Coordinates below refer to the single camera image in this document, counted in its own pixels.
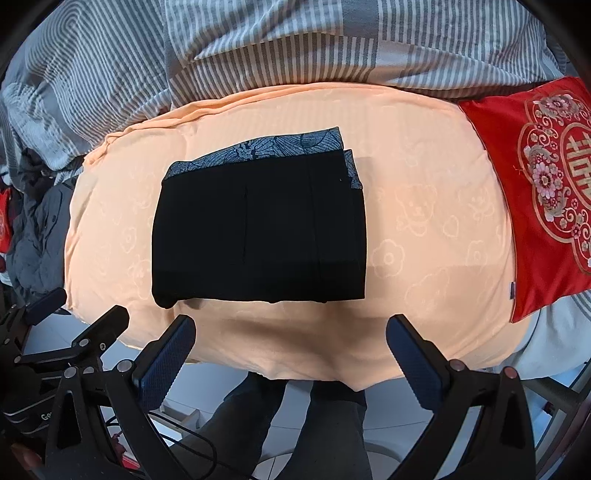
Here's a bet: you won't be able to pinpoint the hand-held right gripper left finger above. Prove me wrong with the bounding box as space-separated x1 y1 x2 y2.
44 315 197 480

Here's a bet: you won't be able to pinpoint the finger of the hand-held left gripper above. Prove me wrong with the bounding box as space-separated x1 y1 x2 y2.
22 287 68 326
70 305 130 352

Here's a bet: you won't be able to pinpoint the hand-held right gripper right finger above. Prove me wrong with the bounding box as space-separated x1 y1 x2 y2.
386 315 539 480

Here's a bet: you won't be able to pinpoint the black pants with blue pattern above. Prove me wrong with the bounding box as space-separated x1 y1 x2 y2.
151 126 368 310

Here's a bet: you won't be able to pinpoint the dark grey jacket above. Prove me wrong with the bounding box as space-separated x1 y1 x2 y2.
6 178 77 301

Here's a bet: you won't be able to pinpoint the red cloth item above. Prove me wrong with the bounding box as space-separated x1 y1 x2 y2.
0 188 13 256

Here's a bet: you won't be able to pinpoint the person's legs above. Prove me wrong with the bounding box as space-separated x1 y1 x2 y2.
168 369 376 480

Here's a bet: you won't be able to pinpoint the peach blanket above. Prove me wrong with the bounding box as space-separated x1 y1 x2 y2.
64 82 529 393

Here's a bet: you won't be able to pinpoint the light grey bed sheet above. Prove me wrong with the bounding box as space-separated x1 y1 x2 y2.
505 285 591 381

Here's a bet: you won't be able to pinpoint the red embroidered pillow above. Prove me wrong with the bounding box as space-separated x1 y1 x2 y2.
458 76 591 324

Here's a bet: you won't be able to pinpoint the grey striped duvet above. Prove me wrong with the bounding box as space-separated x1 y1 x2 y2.
0 0 571 174

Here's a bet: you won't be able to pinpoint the black cable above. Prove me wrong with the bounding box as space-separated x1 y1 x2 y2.
147 408 219 468

